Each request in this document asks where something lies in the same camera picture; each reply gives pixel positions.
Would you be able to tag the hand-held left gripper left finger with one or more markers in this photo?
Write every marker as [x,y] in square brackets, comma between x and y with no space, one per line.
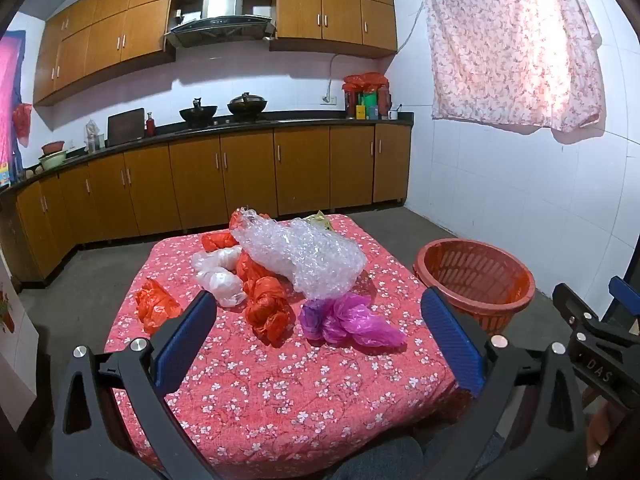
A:
[185,345]

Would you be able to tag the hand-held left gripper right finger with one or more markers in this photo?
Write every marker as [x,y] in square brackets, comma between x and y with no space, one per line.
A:
[452,345]

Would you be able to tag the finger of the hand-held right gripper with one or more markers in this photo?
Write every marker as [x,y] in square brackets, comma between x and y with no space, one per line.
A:
[625,292]
[575,302]

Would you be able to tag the small orange plastic bag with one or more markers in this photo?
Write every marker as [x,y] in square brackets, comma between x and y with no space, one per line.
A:
[155,305]

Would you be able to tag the orange plastic basket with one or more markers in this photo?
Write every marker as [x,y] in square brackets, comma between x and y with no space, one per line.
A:
[475,280]

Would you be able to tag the white plastic bag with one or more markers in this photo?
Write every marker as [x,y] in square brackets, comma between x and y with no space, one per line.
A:
[220,275]

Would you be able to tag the red plastic bag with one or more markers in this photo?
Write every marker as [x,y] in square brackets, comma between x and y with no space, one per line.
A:
[365,81]
[267,310]
[22,122]
[220,240]

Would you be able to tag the purple plastic bag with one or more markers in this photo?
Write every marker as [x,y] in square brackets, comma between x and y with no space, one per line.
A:
[345,320]

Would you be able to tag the clear bubble wrap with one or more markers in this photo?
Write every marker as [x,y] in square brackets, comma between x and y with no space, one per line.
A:
[305,255]

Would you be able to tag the yellow-green paw-print bag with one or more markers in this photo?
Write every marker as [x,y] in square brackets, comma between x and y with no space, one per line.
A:
[320,221]

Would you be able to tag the person's right hand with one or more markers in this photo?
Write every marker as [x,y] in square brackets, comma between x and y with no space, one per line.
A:
[615,435]

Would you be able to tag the red floral blanket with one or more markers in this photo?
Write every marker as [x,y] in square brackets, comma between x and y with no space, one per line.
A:
[300,395]

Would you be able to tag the person's leg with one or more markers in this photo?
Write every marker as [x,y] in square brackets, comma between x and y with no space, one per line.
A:
[380,460]

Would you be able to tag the white flower-print board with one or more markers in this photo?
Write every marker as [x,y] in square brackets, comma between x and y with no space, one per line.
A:
[15,340]

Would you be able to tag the wooden base cabinets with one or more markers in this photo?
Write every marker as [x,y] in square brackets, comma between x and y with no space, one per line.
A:
[250,175]

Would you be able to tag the red bottle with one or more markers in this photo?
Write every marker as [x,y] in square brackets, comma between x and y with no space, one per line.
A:
[150,126]

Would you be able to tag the brown cutting board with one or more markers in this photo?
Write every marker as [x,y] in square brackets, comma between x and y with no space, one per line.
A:
[126,127]

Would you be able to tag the black gas stove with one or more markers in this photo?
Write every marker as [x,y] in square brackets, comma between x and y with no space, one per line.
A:
[225,123]

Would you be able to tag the clear plastic bag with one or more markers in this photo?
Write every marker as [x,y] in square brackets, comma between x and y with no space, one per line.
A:
[92,135]

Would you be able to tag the red basin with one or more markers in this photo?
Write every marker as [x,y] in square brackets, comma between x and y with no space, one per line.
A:
[52,147]

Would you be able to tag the teal box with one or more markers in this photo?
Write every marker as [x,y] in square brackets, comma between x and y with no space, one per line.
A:
[372,112]

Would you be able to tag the black lidded wok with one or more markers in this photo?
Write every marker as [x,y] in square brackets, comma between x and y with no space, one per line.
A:
[246,106]

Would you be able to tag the colourful small box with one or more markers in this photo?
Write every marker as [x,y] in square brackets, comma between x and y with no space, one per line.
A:
[5,174]

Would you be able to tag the yellow box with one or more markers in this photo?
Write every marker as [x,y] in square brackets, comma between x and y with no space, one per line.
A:
[360,112]

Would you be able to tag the black countertop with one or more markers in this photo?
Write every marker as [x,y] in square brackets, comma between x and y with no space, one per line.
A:
[300,121]

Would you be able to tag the dark red canister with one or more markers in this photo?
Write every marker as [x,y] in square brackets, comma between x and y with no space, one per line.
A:
[384,101]

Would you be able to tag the green box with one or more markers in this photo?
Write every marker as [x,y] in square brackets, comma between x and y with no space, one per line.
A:
[371,97]

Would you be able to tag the pink floral curtain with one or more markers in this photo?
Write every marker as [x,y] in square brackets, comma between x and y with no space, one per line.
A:
[510,45]

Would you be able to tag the pink hanging cloth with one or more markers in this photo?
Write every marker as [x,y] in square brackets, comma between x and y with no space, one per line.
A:
[9,95]

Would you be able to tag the steel range hood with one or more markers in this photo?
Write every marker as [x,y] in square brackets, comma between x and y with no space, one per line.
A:
[220,15]

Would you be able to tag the white wall socket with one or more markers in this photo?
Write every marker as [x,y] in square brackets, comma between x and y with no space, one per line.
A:
[328,99]

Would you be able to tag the wooden wall cabinets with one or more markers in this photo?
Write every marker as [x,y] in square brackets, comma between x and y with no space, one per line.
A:
[310,10]

